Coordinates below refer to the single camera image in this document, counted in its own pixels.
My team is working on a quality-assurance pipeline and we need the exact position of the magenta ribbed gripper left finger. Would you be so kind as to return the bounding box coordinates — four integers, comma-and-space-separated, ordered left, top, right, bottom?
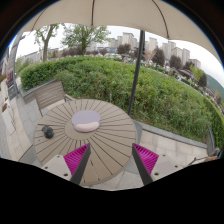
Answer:
41, 142, 92, 186

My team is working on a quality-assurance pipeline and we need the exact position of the round slatted patio table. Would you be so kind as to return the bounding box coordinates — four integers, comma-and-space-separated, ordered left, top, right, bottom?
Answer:
34, 99, 139, 186

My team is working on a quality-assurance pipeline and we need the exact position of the green hedge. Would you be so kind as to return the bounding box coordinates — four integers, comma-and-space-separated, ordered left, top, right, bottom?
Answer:
19, 56, 224, 148

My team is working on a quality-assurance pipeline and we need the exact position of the lilac mouse pad wrist rest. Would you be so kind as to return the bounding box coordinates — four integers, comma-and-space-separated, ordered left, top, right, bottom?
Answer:
72, 110, 100, 132

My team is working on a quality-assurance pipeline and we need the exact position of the beige patio umbrella canopy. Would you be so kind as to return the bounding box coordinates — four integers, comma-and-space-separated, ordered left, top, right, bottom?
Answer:
21, 0, 221, 61

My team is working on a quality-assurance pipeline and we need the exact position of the dark umbrella pole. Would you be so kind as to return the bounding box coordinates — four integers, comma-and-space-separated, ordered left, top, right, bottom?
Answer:
128, 30, 145, 115

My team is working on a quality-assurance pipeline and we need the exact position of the black computer mouse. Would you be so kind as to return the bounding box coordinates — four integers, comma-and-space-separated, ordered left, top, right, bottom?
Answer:
42, 125, 54, 139

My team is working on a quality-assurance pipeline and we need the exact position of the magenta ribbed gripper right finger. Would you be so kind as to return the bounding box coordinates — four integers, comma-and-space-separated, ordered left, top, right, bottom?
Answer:
131, 142, 184, 186

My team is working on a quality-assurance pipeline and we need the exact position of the grey slatted patio chair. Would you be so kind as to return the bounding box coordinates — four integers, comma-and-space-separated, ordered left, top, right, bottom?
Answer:
34, 81, 73, 114

